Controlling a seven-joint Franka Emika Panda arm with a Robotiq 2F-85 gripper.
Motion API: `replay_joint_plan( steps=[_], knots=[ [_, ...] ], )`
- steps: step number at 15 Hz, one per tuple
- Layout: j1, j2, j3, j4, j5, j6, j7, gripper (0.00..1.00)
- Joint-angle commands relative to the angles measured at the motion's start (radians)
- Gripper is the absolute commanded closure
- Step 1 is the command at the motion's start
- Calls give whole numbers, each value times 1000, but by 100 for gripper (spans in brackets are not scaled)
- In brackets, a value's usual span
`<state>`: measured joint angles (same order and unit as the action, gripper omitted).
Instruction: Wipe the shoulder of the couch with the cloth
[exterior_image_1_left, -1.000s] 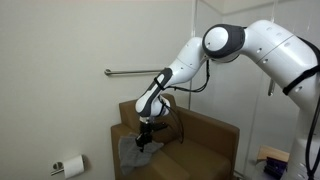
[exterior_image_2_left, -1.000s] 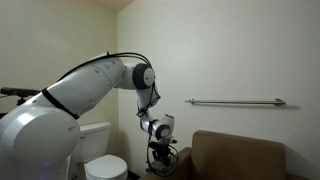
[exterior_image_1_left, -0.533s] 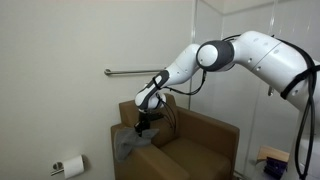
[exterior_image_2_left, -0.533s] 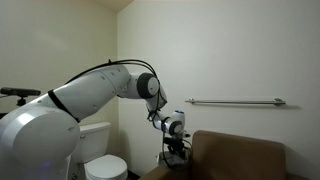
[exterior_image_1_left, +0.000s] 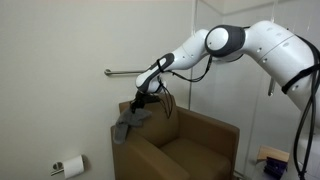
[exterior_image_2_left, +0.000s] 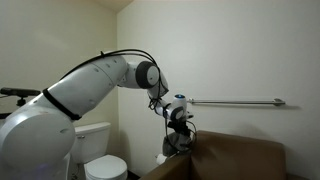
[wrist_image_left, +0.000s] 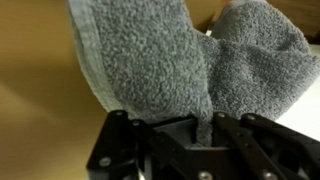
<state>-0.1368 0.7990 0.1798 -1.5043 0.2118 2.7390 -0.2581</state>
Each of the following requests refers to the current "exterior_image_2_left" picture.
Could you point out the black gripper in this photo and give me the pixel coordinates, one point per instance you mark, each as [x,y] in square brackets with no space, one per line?
[179,127]

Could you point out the grey terry cloth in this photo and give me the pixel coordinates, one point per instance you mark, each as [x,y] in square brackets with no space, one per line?
[176,143]

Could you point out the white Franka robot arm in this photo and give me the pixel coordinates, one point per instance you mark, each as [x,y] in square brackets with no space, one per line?
[83,86]

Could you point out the white toilet paper roll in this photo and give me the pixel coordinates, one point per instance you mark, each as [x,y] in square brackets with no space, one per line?
[161,159]

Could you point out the tan leather armchair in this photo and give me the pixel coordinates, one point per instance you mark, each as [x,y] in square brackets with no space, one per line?
[233,156]

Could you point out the chrome wall grab bar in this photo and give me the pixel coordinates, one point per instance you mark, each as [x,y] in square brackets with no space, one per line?
[233,101]

